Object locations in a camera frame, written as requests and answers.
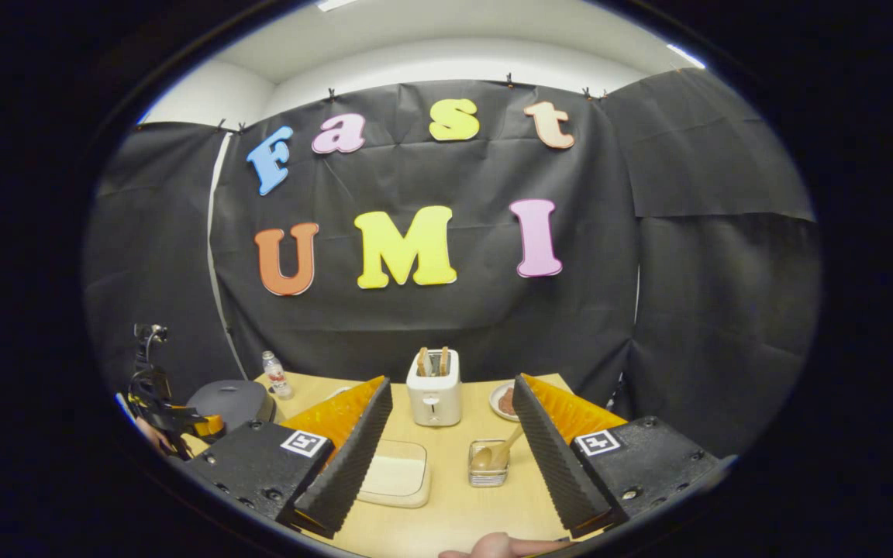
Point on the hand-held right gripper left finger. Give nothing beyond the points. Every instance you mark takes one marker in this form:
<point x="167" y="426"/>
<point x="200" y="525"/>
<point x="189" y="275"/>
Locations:
<point x="353" y="457"/>

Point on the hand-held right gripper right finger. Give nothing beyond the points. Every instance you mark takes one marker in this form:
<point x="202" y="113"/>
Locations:
<point x="551" y="457"/>

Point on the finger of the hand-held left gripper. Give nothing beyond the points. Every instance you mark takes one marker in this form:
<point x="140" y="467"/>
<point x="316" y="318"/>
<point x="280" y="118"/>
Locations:
<point x="212" y="426"/>

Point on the wooden spoon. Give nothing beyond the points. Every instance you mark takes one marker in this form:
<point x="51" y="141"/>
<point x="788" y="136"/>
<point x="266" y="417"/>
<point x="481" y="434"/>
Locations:
<point x="497" y="453"/>

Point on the brown meat piece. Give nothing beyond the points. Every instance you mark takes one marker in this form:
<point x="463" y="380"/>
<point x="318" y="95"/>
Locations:
<point x="507" y="401"/>

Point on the white round plate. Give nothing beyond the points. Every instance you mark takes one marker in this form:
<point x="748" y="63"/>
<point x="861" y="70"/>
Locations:
<point x="495" y="403"/>

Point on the small clear red-label bottle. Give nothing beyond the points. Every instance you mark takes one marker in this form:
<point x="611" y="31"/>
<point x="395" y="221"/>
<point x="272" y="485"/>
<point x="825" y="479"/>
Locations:
<point x="276" y="380"/>

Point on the white toaster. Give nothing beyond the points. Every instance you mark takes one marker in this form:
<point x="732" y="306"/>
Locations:
<point x="435" y="399"/>

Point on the toast slice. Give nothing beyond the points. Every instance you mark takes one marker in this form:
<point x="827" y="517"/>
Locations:
<point x="443" y="362"/>
<point x="422" y="363"/>

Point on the ceiling light panel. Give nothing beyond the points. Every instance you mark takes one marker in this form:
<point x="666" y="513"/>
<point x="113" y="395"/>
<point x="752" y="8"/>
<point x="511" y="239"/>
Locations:
<point x="334" y="4"/>

